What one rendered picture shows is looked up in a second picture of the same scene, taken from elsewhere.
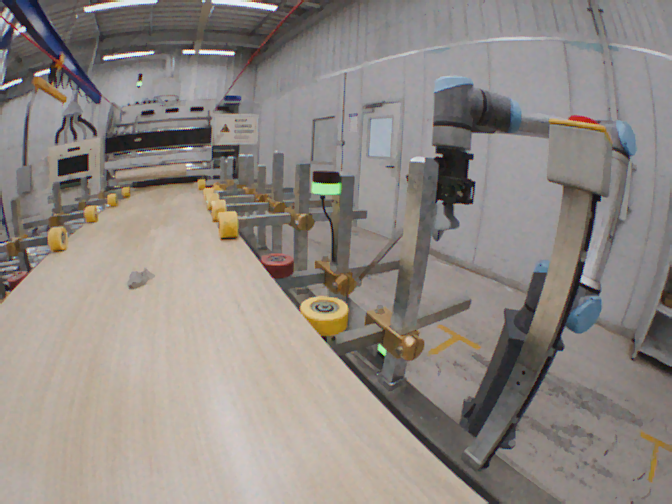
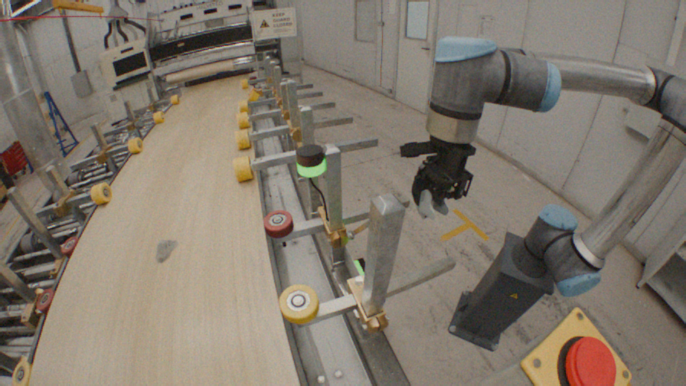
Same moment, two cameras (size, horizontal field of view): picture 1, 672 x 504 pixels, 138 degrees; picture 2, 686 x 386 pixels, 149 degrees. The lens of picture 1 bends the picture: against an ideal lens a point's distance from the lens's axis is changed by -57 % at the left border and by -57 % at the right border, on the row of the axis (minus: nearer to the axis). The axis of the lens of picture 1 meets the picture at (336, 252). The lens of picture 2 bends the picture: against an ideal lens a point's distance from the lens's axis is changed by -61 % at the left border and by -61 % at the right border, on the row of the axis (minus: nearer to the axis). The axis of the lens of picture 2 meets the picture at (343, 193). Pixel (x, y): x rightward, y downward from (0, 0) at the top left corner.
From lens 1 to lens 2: 0.33 m
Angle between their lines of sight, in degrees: 22
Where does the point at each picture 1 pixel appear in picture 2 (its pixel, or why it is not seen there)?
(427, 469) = not seen: outside the picture
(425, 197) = (384, 242)
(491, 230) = (517, 119)
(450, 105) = (452, 87)
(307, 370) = (269, 374)
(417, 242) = (376, 273)
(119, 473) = not seen: outside the picture
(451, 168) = (445, 160)
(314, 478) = not seen: outside the picture
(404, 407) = (370, 358)
